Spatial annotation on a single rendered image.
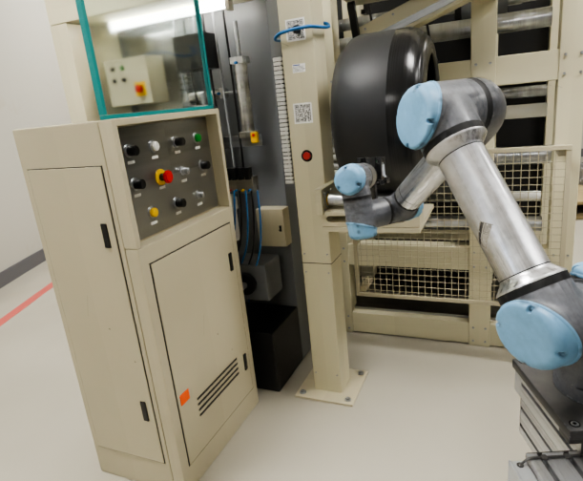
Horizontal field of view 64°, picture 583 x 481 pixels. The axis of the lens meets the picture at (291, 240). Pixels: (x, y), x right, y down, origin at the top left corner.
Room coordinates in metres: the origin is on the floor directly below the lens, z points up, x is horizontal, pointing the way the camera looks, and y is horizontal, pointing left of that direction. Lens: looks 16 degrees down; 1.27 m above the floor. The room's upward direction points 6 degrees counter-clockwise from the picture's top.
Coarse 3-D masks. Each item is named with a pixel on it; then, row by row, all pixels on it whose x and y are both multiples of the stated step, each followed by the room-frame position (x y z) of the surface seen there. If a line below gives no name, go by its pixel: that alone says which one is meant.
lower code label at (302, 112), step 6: (306, 102) 1.82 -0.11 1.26; (294, 108) 1.84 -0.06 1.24; (300, 108) 1.83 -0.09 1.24; (306, 108) 1.82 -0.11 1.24; (294, 114) 1.84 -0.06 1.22; (300, 114) 1.83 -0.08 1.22; (306, 114) 1.82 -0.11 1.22; (300, 120) 1.84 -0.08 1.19; (306, 120) 1.82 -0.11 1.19; (312, 120) 1.81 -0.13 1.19
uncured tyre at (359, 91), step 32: (384, 32) 1.69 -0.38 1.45; (416, 32) 1.64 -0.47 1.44; (352, 64) 1.60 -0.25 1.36; (384, 64) 1.55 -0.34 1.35; (416, 64) 1.53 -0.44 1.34; (352, 96) 1.55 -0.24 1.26; (384, 96) 1.50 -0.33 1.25; (352, 128) 1.54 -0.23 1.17; (384, 128) 1.50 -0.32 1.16; (352, 160) 1.57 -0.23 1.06; (416, 160) 1.51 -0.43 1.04; (384, 192) 1.66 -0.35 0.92
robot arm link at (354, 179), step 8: (344, 168) 1.16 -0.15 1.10; (352, 168) 1.15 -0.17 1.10; (360, 168) 1.17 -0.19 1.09; (368, 168) 1.23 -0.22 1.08; (336, 176) 1.16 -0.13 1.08; (344, 176) 1.15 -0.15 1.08; (352, 176) 1.15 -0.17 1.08; (360, 176) 1.14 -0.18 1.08; (368, 176) 1.20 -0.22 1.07; (336, 184) 1.16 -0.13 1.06; (344, 184) 1.15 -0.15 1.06; (352, 184) 1.14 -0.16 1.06; (360, 184) 1.14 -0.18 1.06; (368, 184) 1.18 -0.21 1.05; (344, 192) 1.15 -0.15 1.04; (352, 192) 1.14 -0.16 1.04; (360, 192) 1.16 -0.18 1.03; (368, 192) 1.17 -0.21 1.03
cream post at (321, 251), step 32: (288, 0) 1.84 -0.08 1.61; (320, 0) 1.90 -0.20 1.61; (320, 32) 1.87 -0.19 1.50; (288, 64) 1.85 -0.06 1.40; (320, 64) 1.85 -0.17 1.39; (288, 96) 1.85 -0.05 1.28; (320, 96) 1.82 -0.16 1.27; (320, 128) 1.81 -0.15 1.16; (320, 160) 1.81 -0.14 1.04; (320, 224) 1.82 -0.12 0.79; (320, 256) 1.82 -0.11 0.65; (320, 288) 1.83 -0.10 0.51; (320, 320) 1.83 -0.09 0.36; (320, 352) 1.84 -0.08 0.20; (320, 384) 1.84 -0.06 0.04
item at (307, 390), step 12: (312, 372) 1.99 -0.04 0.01; (360, 372) 1.93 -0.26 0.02; (312, 384) 1.89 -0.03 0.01; (348, 384) 1.86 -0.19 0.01; (360, 384) 1.86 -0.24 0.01; (300, 396) 1.81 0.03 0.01; (312, 396) 1.80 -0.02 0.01; (324, 396) 1.79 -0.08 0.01; (336, 396) 1.78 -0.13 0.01; (348, 396) 1.77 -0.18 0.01
